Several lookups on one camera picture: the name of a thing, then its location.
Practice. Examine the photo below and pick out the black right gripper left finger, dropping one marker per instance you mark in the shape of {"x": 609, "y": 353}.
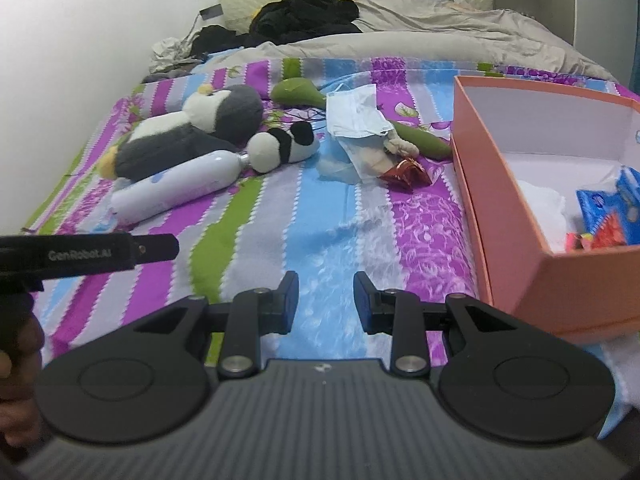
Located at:
{"x": 245, "y": 319}

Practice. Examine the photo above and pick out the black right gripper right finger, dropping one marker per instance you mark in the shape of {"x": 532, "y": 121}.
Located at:
{"x": 405, "y": 318}

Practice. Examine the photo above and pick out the white textured towel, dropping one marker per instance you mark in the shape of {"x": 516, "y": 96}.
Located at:
{"x": 554, "y": 213}

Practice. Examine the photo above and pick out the light blue face mask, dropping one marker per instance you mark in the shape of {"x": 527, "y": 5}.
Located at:
{"x": 355, "y": 114}

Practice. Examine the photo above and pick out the blue tissue pack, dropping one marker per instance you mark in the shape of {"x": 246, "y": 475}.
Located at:
{"x": 610, "y": 214}

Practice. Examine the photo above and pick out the person's left hand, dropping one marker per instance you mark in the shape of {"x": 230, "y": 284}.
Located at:
{"x": 20, "y": 419}

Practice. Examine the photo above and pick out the red foil candy wrapper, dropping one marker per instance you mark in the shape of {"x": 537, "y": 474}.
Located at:
{"x": 408, "y": 174}

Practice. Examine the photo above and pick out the white cylindrical bottle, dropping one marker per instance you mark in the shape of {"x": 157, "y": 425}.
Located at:
{"x": 177, "y": 186}

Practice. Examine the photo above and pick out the beige small plush toy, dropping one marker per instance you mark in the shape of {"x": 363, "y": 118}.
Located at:
{"x": 372, "y": 156}

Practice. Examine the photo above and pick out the colourful striped bed sheet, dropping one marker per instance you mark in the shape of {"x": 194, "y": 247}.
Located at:
{"x": 291, "y": 219}

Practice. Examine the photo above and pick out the small panda plush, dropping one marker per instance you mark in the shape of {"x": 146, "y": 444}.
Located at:
{"x": 268, "y": 150}

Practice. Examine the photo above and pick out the pink feathered toy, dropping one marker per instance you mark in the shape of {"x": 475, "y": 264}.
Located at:
{"x": 578, "y": 241}

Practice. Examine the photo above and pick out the penguin plush toy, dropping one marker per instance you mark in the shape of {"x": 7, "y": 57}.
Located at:
{"x": 210, "y": 120}

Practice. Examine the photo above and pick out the orange cardboard box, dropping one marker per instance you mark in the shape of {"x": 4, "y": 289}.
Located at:
{"x": 522, "y": 151}

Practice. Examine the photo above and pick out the green plush stem toy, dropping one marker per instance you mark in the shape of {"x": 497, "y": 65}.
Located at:
{"x": 300, "y": 92}

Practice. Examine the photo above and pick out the white crumpled cloth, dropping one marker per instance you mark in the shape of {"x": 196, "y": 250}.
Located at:
{"x": 170, "y": 53}

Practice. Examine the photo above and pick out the grey duvet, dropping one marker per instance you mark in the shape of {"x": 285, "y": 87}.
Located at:
{"x": 435, "y": 30}

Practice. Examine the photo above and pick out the black clothes pile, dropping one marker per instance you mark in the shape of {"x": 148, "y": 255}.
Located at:
{"x": 282, "y": 22}

